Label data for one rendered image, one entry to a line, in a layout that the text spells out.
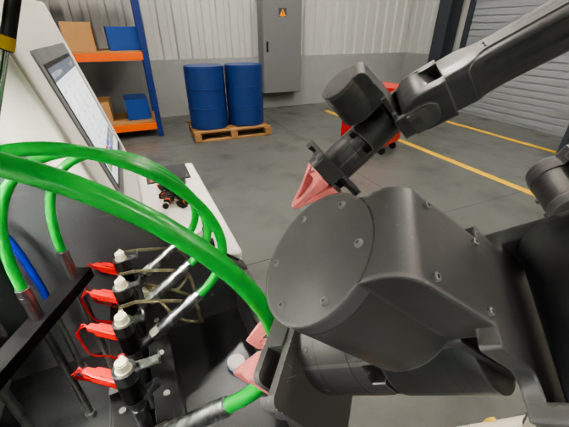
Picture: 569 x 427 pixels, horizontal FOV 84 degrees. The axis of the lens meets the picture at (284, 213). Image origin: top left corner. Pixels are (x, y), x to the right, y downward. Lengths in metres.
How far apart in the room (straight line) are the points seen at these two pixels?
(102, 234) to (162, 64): 6.13
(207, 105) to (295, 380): 4.92
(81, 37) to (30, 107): 4.90
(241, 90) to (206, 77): 0.55
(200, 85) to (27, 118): 4.41
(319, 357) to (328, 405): 0.04
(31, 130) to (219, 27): 6.33
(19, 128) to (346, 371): 0.62
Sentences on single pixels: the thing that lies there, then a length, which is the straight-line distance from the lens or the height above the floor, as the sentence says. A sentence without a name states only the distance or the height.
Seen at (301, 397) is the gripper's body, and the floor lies 1.29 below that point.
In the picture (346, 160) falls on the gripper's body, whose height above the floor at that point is 1.31.
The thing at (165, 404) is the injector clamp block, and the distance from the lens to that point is 0.60.
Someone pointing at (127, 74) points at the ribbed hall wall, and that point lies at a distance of 6.74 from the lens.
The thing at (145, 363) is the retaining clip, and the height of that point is 1.11.
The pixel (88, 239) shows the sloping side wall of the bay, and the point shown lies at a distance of 0.72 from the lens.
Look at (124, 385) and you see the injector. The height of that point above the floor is 1.10.
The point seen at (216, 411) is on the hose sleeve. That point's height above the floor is 1.17.
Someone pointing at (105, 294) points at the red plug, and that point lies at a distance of 0.62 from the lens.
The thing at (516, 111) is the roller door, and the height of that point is 0.23.
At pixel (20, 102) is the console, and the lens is 0.68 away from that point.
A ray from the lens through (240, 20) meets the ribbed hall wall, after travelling 7.05.
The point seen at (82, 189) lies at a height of 1.40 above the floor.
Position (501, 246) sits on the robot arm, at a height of 1.39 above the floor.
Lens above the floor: 1.48
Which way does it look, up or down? 30 degrees down
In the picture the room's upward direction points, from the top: straight up
